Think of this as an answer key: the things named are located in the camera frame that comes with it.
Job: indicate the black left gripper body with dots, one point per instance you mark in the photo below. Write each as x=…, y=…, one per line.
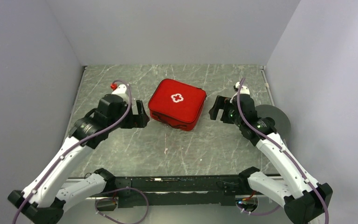
x=127, y=122

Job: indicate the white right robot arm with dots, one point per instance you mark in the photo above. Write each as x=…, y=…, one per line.
x=303, y=198

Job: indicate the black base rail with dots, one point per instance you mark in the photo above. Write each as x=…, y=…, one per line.
x=223, y=190

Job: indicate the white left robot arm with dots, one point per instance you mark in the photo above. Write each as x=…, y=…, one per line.
x=45, y=200

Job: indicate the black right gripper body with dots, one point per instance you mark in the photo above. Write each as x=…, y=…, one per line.
x=230, y=116

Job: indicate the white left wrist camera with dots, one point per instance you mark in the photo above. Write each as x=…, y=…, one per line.
x=121, y=90

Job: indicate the red medicine kit case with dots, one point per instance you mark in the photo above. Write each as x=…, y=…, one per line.
x=177, y=104

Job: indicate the grey filament spool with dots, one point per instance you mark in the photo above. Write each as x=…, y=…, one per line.
x=282, y=122

